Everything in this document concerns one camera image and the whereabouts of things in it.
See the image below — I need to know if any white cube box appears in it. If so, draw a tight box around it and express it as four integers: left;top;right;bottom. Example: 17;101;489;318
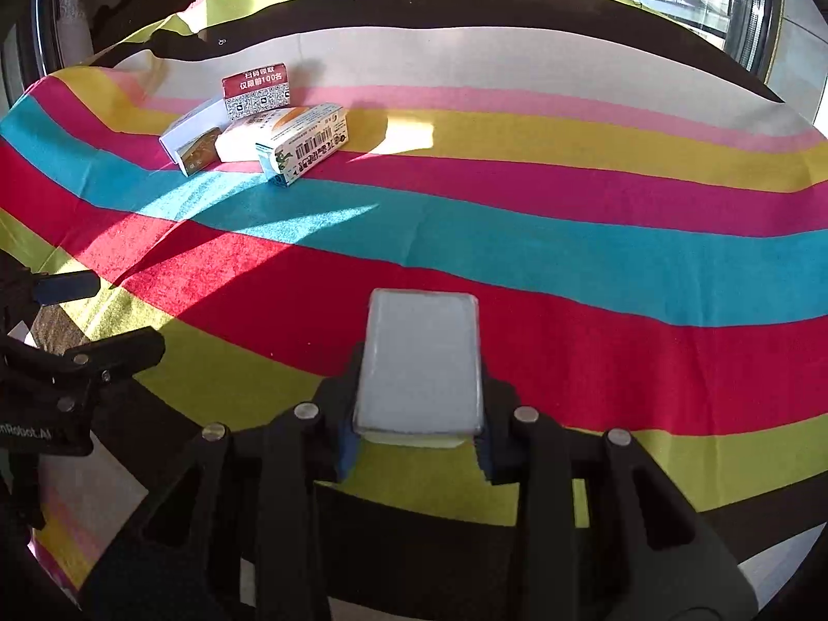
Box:
352;289;484;449

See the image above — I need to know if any long white box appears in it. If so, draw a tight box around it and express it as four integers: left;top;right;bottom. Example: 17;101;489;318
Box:
158;97;230;176

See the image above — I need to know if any white orange box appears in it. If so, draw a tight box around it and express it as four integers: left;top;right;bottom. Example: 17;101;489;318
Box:
215;107;319;167

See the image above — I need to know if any blue white carton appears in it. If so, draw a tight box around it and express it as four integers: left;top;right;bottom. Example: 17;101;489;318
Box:
256;102;349;186

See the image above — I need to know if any striped multicolour blanket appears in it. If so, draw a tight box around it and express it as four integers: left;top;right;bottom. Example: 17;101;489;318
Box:
2;0;826;559

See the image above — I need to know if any red white box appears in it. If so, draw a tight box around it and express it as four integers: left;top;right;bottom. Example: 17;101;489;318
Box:
221;63;290;121

